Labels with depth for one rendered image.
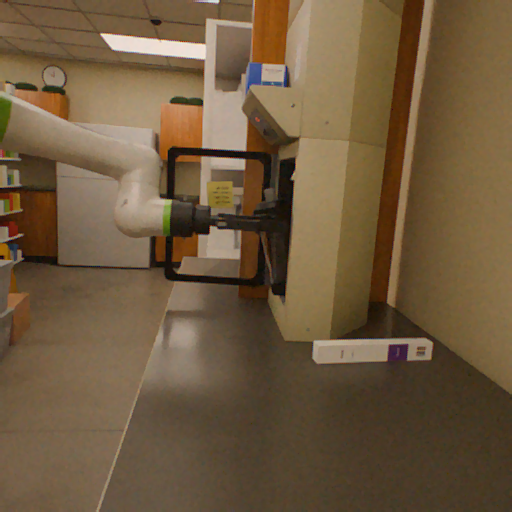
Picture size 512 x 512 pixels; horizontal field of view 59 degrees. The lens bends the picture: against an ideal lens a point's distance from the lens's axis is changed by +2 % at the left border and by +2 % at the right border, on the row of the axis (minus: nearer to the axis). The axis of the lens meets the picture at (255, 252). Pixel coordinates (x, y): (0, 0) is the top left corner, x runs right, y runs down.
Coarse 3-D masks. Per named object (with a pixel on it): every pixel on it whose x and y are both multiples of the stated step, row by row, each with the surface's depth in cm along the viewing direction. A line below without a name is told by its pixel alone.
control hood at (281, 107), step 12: (252, 96) 99; (264, 96) 96; (276, 96) 96; (288, 96) 96; (300, 96) 96; (252, 108) 109; (264, 108) 97; (276, 108) 96; (288, 108) 96; (300, 108) 97; (276, 120) 97; (288, 120) 97; (300, 120) 97; (276, 132) 106; (288, 132) 97; (276, 144) 124
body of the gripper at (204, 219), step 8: (200, 208) 110; (208, 208) 110; (200, 216) 109; (208, 216) 109; (216, 216) 113; (200, 224) 109; (208, 224) 109; (216, 224) 109; (200, 232) 111; (208, 232) 111
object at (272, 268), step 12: (288, 204) 110; (264, 216) 111; (276, 216) 110; (288, 216) 111; (288, 228) 111; (264, 240) 113; (276, 240) 111; (288, 240) 111; (264, 252) 115; (276, 252) 112; (276, 264) 113; (276, 276) 114
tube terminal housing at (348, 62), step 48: (336, 0) 94; (288, 48) 120; (336, 48) 95; (384, 48) 105; (336, 96) 97; (384, 96) 109; (288, 144) 113; (336, 144) 99; (384, 144) 113; (336, 192) 101; (336, 240) 103; (288, 288) 104; (336, 288) 105; (288, 336) 106; (336, 336) 109
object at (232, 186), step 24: (192, 168) 130; (216, 168) 129; (240, 168) 129; (192, 192) 131; (216, 192) 131; (240, 192) 130; (192, 240) 133; (216, 240) 133; (240, 240) 133; (192, 264) 135; (216, 264) 134; (240, 264) 134
